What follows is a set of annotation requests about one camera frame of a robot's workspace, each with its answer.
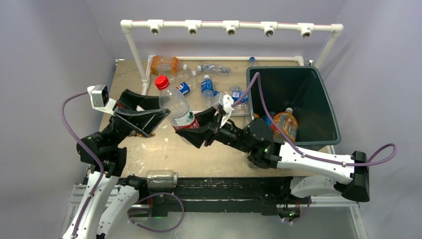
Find purple cable loop below table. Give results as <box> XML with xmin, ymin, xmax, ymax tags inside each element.
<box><xmin>127</xmin><ymin>193</ymin><xmax>185</xmax><ymax>233</ymax></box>

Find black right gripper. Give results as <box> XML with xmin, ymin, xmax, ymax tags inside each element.
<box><xmin>176</xmin><ymin>104</ymin><xmax>253</xmax><ymax>154</ymax></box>

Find clear crushed bottle back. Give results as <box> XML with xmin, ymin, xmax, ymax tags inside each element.
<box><xmin>197</xmin><ymin>63</ymin><xmax>230</xmax><ymax>76</ymax></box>

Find clear crushed bottle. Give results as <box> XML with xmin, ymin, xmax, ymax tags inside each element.
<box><xmin>146</xmin><ymin>170</ymin><xmax>178</xmax><ymax>189</ymax></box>
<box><xmin>197</xmin><ymin>63</ymin><xmax>230</xmax><ymax>76</ymax></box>

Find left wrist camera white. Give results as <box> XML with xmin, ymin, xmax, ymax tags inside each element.
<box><xmin>87</xmin><ymin>85</ymin><xmax>117</xmax><ymax>116</ymax></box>

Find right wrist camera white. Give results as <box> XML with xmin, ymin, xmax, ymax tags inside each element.
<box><xmin>218</xmin><ymin>94</ymin><xmax>234</xmax><ymax>128</ymax></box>

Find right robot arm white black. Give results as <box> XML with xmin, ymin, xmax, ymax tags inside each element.
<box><xmin>176</xmin><ymin>108</ymin><xmax>370</xmax><ymax>203</ymax></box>

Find Pepsi bottle back right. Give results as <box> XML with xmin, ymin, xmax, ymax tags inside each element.
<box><xmin>249</xmin><ymin>57</ymin><xmax>256</xmax><ymax>65</ymax></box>

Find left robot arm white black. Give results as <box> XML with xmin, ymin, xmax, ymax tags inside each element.
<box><xmin>61</xmin><ymin>86</ymin><xmax>170</xmax><ymax>239</ymax></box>

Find dark green plastic bin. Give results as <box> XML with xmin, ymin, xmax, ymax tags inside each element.
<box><xmin>246</xmin><ymin>66</ymin><xmax>341</xmax><ymax>151</ymax></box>

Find orange label bottle far corner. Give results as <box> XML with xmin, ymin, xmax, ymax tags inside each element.
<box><xmin>150</xmin><ymin>55</ymin><xmax>180</xmax><ymax>76</ymax></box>

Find clear crushed bottle front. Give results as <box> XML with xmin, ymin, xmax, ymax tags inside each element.
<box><xmin>146</xmin><ymin>170</ymin><xmax>178</xmax><ymax>189</ymax></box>

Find black table front rail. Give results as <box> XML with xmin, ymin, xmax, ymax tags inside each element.
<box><xmin>118</xmin><ymin>176</ymin><xmax>312</xmax><ymax>218</ymax></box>

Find clear Pepsi bottle blue cap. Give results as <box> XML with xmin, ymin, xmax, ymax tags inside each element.
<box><xmin>176</xmin><ymin>82</ymin><xmax>193</xmax><ymax>95</ymax></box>

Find clear bottle blue label right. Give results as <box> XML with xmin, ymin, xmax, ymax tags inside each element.
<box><xmin>214</xmin><ymin>86</ymin><xmax>243</xmax><ymax>102</ymax></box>

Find large orange label crushed bottle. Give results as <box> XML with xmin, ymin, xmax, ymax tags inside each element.
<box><xmin>273</xmin><ymin>108</ymin><xmax>299</xmax><ymax>142</ymax></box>

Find white PVC pipe frame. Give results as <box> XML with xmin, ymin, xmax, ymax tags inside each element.
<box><xmin>120</xmin><ymin>19</ymin><xmax>343</xmax><ymax>95</ymax></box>

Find yellow black pliers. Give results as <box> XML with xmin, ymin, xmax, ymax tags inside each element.
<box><xmin>130</xmin><ymin>131</ymin><xmax>156</xmax><ymax>137</ymax></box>

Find clear bottle white cap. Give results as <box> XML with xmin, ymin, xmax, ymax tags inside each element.
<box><xmin>168</xmin><ymin>64</ymin><xmax>197</xmax><ymax>84</ymax></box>

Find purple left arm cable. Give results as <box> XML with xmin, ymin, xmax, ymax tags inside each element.
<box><xmin>61</xmin><ymin>92</ymin><xmax>106</xmax><ymax>238</ymax></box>

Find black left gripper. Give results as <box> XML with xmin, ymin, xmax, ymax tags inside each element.
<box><xmin>104</xmin><ymin>89</ymin><xmax>170</xmax><ymax>149</ymax></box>

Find clear bottle red cap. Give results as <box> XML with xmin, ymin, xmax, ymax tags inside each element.
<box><xmin>154</xmin><ymin>75</ymin><xmax>200</xmax><ymax>130</ymax></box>

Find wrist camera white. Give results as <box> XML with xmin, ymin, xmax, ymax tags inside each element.
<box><xmin>218</xmin><ymin>94</ymin><xmax>234</xmax><ymax>128</ymax></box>
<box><xmin>87</xmin><ymin>85</ymin><xmax>117</xmax><ymax>116</ymax></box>

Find clear bottle blue cap low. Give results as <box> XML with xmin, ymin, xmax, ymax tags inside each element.
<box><xmin>231</xmin><ymin>104</ymin><xmax>249</xmax><ymax>117</ymax></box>

